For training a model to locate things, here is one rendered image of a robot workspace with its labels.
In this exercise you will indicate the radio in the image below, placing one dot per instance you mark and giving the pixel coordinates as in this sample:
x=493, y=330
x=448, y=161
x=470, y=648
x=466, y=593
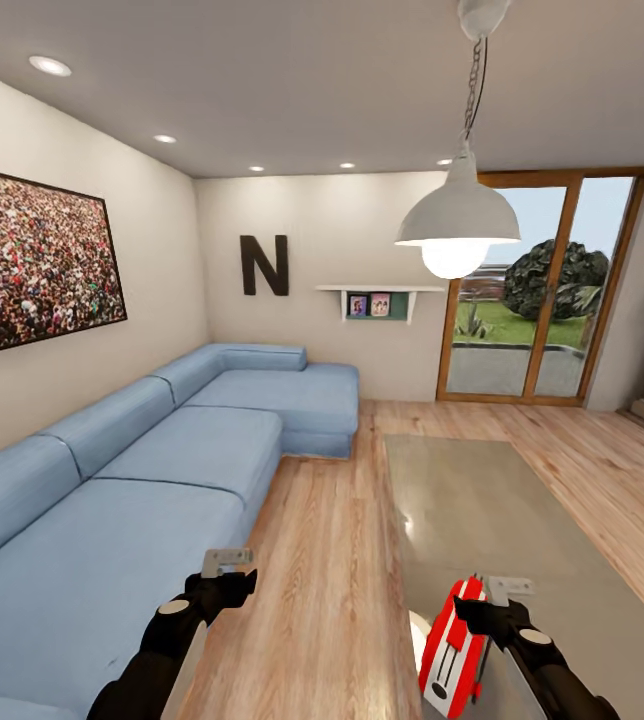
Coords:
x=449, y=661

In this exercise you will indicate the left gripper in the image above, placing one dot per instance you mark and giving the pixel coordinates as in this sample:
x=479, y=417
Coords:
x=229, y=590

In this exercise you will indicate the picture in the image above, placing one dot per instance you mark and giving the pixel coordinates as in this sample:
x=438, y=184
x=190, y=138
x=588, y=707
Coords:
x=58, y=271
x=359, y=304
x=380, y=303

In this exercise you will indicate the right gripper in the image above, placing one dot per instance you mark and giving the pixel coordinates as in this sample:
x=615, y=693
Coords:
x=483, y=617

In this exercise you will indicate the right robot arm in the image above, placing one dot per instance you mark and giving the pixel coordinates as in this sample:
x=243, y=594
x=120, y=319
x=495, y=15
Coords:
x=536, y=667

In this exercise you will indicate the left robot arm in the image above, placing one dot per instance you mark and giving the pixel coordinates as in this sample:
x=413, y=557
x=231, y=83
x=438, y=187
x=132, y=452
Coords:
x=154, y=684

